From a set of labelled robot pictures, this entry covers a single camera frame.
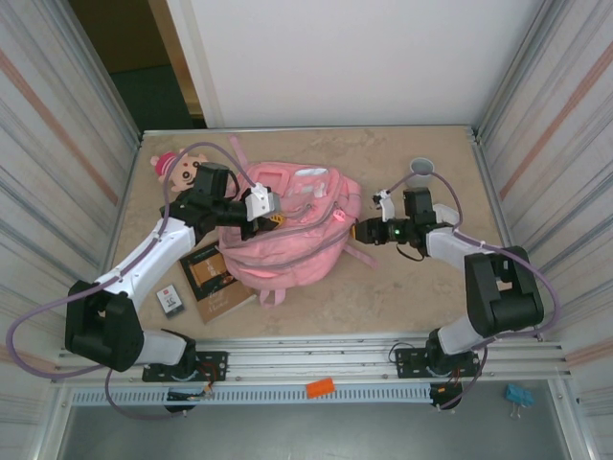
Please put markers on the pink backpack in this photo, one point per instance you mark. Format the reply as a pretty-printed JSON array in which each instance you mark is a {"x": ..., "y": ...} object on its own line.
[{"x": 287, "y": 254}]

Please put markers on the brown book with scroll cover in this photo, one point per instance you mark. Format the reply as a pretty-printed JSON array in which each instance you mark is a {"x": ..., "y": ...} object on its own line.
[{"x": 215, "y": 292}]

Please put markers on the small white card box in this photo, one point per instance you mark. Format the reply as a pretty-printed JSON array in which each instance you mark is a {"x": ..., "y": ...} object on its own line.
[{"x": 171, "y": 302}]

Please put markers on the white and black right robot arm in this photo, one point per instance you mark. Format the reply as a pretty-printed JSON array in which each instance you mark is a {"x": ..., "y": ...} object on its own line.
[{"x": 503, "y": 297}]

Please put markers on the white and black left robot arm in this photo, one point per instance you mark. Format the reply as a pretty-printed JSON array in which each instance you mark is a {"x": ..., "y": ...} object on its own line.
[{"x": 103, "y": 326}]

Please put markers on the plush doll with pink hat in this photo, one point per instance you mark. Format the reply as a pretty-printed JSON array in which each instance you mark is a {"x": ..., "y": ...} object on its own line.
[{"x": 184, "y": 172}]

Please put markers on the grey cup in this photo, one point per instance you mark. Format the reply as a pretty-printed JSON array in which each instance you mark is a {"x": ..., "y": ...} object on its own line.
[{"x": 422, "y": 173}]

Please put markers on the orange plastic connector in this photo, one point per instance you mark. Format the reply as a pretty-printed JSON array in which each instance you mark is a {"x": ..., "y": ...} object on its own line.
[{"x": 320, "y": 387}]

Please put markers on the blue binder clip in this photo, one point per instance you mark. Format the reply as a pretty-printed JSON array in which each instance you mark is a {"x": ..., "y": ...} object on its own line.
[{"x": 518, "y": 397}]

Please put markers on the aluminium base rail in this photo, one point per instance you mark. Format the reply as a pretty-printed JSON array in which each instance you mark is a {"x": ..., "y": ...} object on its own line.
[{"x": 311, "y": 357}]

